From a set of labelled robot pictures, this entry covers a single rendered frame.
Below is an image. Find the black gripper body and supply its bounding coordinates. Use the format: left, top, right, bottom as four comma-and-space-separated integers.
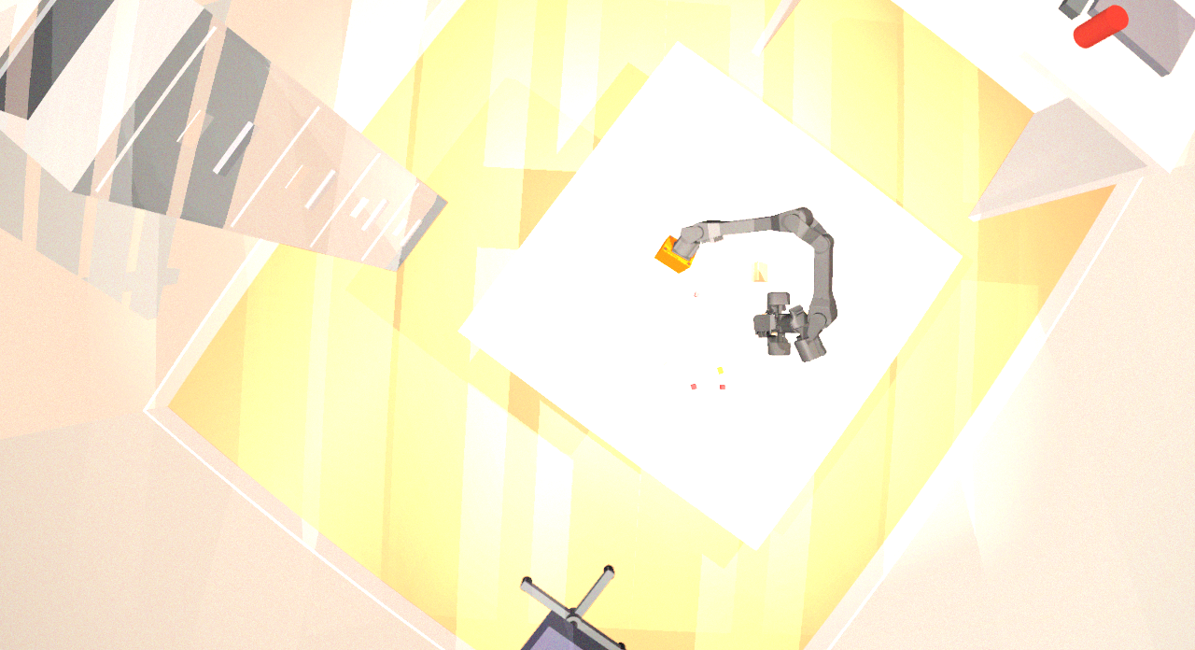
766, 292, 791, 356

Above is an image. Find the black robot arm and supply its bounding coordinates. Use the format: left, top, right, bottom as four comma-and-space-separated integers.
672, 206, 837, 362

